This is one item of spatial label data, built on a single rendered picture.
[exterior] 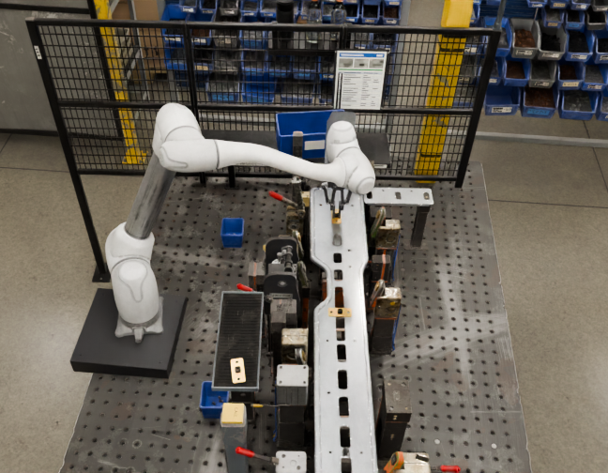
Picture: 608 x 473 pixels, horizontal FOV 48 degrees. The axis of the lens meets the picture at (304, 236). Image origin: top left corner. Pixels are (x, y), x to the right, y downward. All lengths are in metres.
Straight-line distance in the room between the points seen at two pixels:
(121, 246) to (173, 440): 0.75
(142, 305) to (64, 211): 1.90
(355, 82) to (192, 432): 1.57
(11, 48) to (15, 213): 0.97
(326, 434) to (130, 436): 0.75
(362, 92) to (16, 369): 2.16
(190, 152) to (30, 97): 2.48
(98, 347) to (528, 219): 2.77
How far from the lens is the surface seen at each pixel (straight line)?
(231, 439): 2.11
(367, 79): 3.00
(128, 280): 2.56
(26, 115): 4.77
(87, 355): 2.72
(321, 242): 2.67
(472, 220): 3.30
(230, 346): 2.17
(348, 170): 2.33
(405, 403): 2.24
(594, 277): 4.25
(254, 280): 2.47
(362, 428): 2.21
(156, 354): 2.67
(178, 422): 2.58
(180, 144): 2.29
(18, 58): 4.50
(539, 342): 3.83
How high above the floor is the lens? 2.93
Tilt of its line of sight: 46 degrees down
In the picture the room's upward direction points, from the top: 2 degrees clockwise
